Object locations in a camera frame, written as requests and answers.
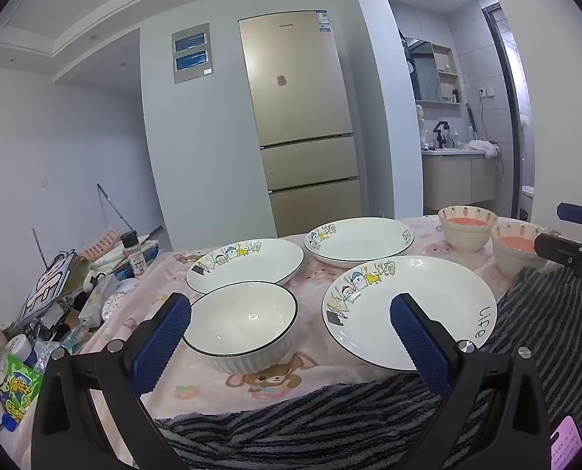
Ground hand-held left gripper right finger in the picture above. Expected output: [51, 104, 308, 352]
[390, 293, 551, 470]

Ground grey striped towel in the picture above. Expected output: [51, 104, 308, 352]
[154, 267, 582, 470]

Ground white cartoon print plate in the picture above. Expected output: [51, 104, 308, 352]
[322, 255, 498, 372]
[186, 238, 305, 295]
[304, 217, 414, 268]

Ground pink smartphone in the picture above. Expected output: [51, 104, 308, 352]
[549, 416, 582, 470]

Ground wall electrical panel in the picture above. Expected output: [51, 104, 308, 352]
[172, 22, 210, 85]

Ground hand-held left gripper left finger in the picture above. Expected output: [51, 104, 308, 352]
[31, 293, 194, 470]

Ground gold refrigerator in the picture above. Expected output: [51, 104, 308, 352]
[238, 9, 370, 238]

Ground bathroom mirror cabinet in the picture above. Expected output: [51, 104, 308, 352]
[403, 38, 461, 103]

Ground white round container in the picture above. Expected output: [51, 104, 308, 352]
[4, 334, 32, 363]

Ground white ribbed bowl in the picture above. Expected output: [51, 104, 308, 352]
[182, 281, 299, 377]

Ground pink strawberry print bowl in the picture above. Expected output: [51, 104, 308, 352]
[438, 205, 498, 253]
[491, 221, 559, 277]

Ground black door frame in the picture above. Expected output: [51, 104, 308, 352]
[482, 4, 534, 221]

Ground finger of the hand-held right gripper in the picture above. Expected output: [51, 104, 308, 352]
[557, 202, 582, 232]
[534, 232, 582, 300]

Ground pink comb rack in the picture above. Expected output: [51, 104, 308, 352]
[77, 228, 120, 260]

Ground blue white cartoon sign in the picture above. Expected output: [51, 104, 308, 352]
[14, 251, 79, 326]

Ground white towel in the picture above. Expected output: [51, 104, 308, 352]
[467, 140, 501, 158]

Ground pink printed blanket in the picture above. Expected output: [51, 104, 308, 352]
[70, 214, 563, 470]

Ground black cap spice bottle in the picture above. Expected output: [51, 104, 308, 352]
[121, 230, 148, 277]

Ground mop with metal pole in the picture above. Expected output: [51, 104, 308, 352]
[96, 183, 163, 236]

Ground bathroom vanity cabinet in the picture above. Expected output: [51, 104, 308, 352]
[422, 151, 497, 216]

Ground green snack packet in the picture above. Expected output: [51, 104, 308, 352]
[0, 352, 43, 424]

